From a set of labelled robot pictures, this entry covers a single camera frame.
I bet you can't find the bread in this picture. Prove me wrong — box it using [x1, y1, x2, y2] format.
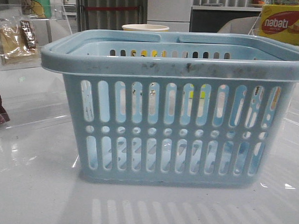
[0, 17, 40, 71]

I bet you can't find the light blue plastic basket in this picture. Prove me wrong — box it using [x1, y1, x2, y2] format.
[41, 29, 299, 187]

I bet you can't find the yellow rimmed paper cup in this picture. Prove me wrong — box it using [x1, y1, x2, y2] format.
[122, 24, 169, 32]

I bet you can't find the green cartoon carton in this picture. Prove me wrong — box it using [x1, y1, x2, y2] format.
[20, 0, 52, 19]

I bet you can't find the clear acrylic shelf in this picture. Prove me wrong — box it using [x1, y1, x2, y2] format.
[0, 1, 74, 73]

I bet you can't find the white drawer cabinet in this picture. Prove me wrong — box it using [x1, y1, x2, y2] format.
[147, 0, 193, 32]

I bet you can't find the yellow nabati wafer box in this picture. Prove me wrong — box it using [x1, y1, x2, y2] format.
[258, 4, 299, 46]

